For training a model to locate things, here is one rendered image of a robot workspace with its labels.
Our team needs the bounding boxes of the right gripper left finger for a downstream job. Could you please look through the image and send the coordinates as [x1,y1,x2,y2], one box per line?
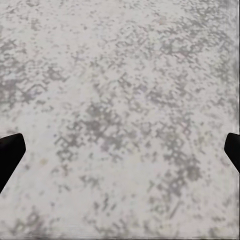
[0,133,26,193]

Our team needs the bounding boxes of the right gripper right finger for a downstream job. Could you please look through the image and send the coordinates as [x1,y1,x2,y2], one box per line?
[224,133,240,173]

